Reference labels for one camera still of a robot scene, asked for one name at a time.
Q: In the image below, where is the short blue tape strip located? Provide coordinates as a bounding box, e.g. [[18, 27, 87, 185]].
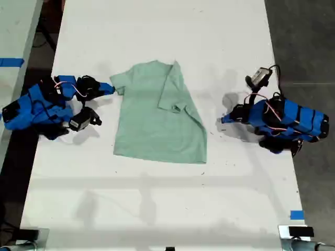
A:
[[289, 210, 305, 221]]

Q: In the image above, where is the white side table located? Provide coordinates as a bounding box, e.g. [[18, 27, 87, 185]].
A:
[[0, 0, 44, 168]]

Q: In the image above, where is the small black box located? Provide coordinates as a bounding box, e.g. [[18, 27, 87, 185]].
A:
[[20, 228, 40, 240], [288, 226, 315, 238]]

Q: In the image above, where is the black floor cable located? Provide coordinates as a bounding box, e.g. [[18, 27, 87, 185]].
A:
[[31, 25, 58, 51]]

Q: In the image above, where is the red and white servo wire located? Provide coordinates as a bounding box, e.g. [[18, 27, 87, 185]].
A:
[[263, 99, 304, 137], [53, 77, 86, 99]]

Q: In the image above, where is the pale green T-shirt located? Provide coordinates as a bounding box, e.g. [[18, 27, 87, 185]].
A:
[[108, 60, 208, 165]]

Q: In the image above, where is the short black camera stalk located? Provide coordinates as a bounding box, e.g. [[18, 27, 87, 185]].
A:
[[90, 109, 103, 127], [248, 85, 260, 106]]

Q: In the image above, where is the small camera box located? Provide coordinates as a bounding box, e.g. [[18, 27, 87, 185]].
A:
[[245, 67, 271, 87], [68, 107, 92, 132]]

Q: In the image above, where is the long blue tape strip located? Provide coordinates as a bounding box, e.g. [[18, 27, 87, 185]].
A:
[[0, 58, 25, 67]]

